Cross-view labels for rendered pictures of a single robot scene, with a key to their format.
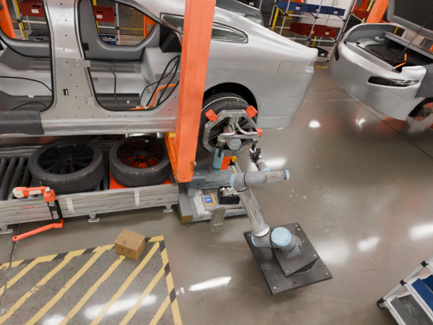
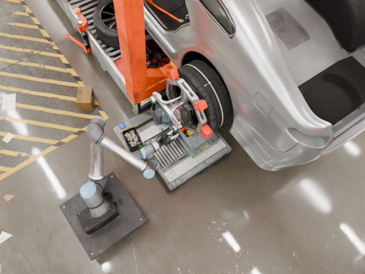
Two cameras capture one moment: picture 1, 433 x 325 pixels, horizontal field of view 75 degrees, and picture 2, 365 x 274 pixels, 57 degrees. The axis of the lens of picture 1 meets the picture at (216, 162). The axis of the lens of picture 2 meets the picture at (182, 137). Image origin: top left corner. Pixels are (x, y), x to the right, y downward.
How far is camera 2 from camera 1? 273 cm
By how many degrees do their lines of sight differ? 47
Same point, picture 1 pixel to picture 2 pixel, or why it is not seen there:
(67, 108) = not seen: outside the picture
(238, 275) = not seen: hidden behind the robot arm
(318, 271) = (92, 245)
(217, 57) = (202, 29)
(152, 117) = (162, 36)
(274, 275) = (76, 205)
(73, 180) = (100, 31)
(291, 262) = (86, 214)
